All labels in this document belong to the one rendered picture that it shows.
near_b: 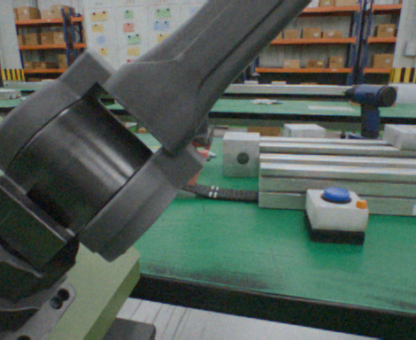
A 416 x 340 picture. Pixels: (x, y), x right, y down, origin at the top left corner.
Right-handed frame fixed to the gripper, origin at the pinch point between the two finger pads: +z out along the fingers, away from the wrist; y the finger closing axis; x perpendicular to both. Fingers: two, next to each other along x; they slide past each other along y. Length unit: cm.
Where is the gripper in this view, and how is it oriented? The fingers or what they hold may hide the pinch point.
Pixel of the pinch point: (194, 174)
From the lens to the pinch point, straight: 68.3
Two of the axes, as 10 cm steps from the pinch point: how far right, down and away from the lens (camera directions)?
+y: 1.1, -2.7, 9.6
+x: -9.9, -0.4, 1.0
